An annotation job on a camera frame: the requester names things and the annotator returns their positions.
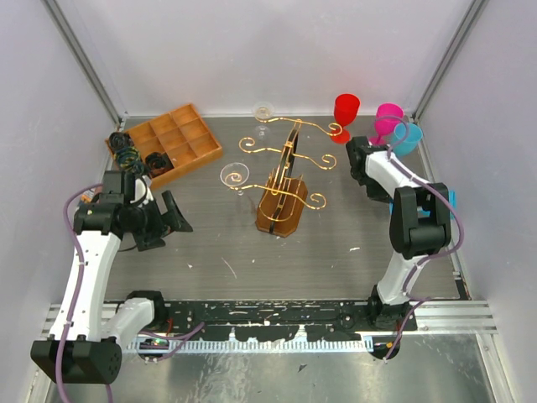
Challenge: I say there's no red plastic wine glass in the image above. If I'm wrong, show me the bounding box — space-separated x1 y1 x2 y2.
331 93 360 144

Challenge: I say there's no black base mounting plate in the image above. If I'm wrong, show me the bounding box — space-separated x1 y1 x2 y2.
141 300 418 343

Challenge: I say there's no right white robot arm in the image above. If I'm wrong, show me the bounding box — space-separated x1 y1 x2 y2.
346 136 451 331

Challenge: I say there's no black coiled item beside tray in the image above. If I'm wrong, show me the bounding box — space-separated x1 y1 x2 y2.
108 132 143 174

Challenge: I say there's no clear front wine glass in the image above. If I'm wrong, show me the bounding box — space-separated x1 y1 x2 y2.
220 162 250 196

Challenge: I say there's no wooden compartment tray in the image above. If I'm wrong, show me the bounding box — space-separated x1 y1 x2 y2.
126 103 223 190

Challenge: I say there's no clear wine glass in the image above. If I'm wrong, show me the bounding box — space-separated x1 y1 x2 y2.
253 102 274 140
220 162 250 196

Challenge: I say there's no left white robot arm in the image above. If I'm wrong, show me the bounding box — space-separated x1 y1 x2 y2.
30 170 193 385

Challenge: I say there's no black coiled item on tray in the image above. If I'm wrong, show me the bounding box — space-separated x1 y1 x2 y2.
144 152 173 178

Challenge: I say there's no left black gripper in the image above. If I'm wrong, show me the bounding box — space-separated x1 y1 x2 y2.
125 190 192 251

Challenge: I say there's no magenta plastic wine glass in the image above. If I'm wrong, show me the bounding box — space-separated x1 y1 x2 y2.
369 102 404 145

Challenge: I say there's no light blue plastic wine glass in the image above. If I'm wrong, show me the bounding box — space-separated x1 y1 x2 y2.
391 123 423 157

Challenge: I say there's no gold wire wine glass rack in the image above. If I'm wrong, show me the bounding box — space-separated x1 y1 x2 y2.
239 118 341 238

